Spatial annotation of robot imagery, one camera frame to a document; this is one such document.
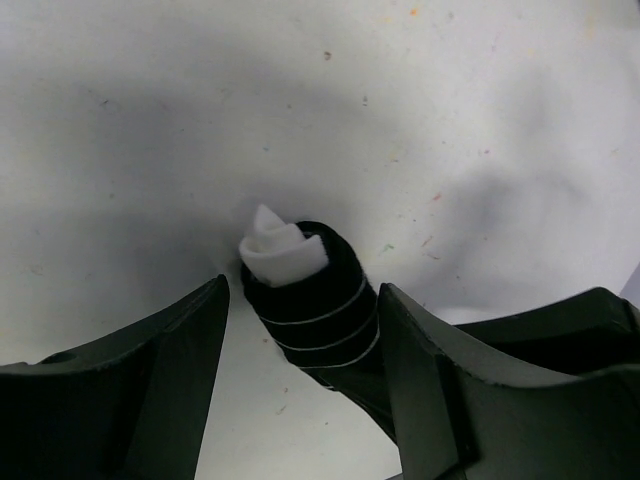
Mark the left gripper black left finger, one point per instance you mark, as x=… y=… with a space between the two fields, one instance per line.
x=130 y=405

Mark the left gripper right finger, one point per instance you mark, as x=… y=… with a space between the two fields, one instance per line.
x=464 y=410

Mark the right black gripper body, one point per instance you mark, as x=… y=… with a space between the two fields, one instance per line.
x=588 y=332

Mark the striped sock with white toe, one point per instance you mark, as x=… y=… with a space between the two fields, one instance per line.
x=311 y=293

